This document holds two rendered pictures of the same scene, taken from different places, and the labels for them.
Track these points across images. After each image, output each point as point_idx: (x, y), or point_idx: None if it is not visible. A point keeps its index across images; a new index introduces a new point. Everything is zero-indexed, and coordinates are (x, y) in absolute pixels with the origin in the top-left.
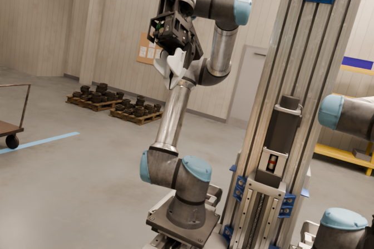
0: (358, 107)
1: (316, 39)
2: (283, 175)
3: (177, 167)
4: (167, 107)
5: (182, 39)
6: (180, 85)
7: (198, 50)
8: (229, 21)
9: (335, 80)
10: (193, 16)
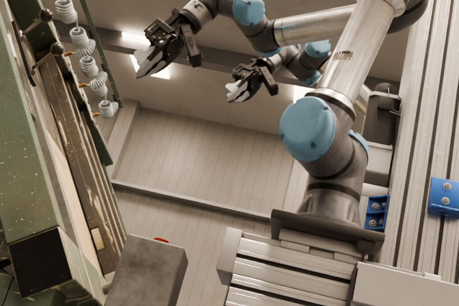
0: None
1: (414, 24)
2: (389, 181)
3: None
4: None
5: (243, 74)
6: None
7: (268, 82)
8: (309, 59)
9: (415, 41)
10: (309, 77)
